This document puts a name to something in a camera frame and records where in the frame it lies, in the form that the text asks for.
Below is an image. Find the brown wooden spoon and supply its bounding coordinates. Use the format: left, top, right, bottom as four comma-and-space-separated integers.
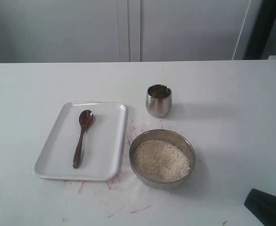
73, 110, 94, 169

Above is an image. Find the steel bowl of rice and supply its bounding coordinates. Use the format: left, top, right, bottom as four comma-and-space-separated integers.
129, 129, 196, 190

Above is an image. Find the white rectangular tray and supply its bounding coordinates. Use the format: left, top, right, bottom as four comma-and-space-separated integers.
33, 102, 127, 181

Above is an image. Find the small steel cup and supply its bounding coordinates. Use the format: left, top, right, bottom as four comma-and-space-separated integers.
146, 84, 172, 118

